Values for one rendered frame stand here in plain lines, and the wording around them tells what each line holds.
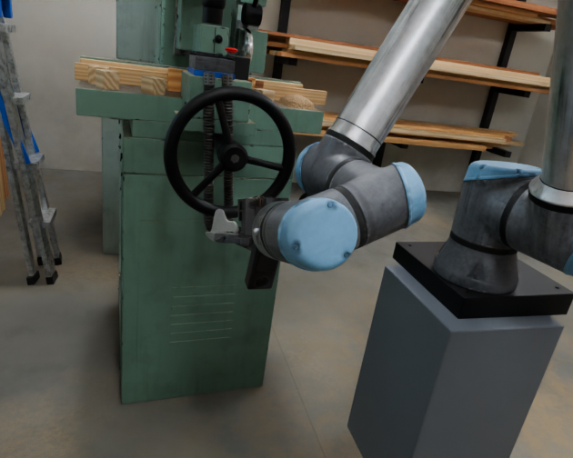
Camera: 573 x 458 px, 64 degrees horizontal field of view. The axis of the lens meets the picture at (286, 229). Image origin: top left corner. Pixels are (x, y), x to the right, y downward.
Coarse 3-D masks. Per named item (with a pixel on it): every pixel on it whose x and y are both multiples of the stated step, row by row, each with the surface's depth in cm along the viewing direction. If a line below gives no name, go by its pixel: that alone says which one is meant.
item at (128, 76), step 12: (84, 72) 112; (120, 72) 115; (132, 72) 116; (144, 72) 117; (156, 72) 118; (120, 84) 116; (132, 84) 117; (276, 96) 131; (312, 96) 134; (324, 96) 135
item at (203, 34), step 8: (200, 24) 117; (200, 32) 115; (208, 32) 114; (216, 32) 115; (224, 32) 116; (200, 40) 115; (208, 40) 115; (224, 40) 116; (192, 48) 127; (200, 48) 115; (208, 48) 116; (216, 48) 117; (224, 48) 117; (224, 56) 118
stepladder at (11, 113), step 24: (0, 0) 153; (0, 24) 156; (0, 48) 158; (0, 72) 158; (0, 96) 162; (24, 96) 169; (0, 120) 165; (24, 120) 180; (24, 144) 172; (24, 168) 171; (24, 216) 181; (48, 216) 190; (24, 240) 182; (48, 264) 188
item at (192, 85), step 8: (184, 72) 106; (184, 80) 105; (192, 80) 98; (200, 80) 98; (216, 80) 99; (240, 80) 103; (184, 88) 105; (192, 88) 98; (200, 88) 99; (184, 96) 105; (192, 96) 99; (184, 104) 105; (240, 104) 103; (248, 104) 104; (200, 112) 101; (216, 112) 102; (240, 112) 104; (248, 112) 104; (240, 120) 104
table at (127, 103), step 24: (96, 96) 101; (120, 96) 103; (144, 96) 105; (168, 96) 107; (144, 120) 107; (168, 120) 108; (192, 120) 101; (216, 120) 103; (264, 120) 116; (288, 120) 118; (312, 120) 120
